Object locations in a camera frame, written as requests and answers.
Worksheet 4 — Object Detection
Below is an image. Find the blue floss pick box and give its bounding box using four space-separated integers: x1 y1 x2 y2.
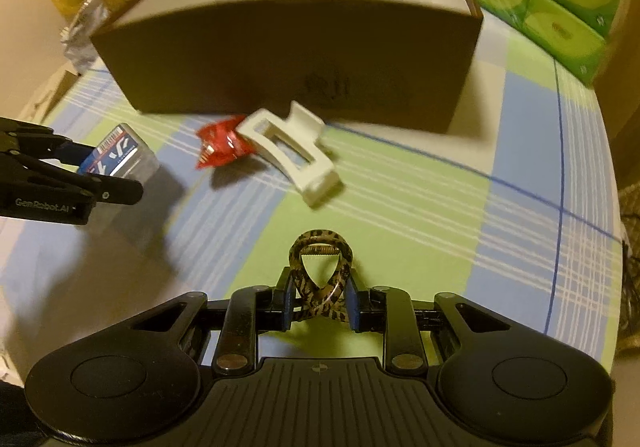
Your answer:
77 123 160 184

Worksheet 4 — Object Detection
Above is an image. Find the leopard print hair clip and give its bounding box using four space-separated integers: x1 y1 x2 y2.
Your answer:
288 229 352 323

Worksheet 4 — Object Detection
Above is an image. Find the red snack packet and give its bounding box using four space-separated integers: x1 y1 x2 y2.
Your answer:
196 115 256 168

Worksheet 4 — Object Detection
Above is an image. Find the white hair claw clip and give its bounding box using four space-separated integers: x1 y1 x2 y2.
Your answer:
236 100 341 206

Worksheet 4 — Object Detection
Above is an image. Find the open small cardboard box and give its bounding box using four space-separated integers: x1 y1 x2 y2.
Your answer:
18 63 79 124

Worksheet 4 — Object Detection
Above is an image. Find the white crumpled plastic bag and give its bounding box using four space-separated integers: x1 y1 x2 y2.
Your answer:
61 0 110 74

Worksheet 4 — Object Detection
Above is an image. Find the checkered tablecloth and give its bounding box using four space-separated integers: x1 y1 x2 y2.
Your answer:
1 16 622 382

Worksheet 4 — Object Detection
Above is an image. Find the brown cardboard storage box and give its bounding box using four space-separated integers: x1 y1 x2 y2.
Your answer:
92 0 483 133

